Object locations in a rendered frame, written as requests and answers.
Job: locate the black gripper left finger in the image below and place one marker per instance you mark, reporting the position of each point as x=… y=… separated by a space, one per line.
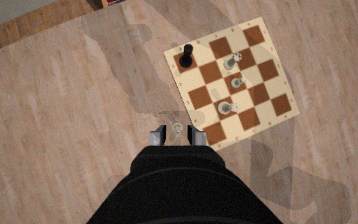
x=158 y=137

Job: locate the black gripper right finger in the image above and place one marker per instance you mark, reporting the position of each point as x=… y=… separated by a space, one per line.
x=196 y=137

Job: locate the black chess piece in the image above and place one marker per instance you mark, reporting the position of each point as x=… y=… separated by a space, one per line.
x=186 y=60

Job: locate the wooden chessboard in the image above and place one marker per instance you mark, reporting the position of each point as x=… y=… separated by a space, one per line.
x=265 y=98

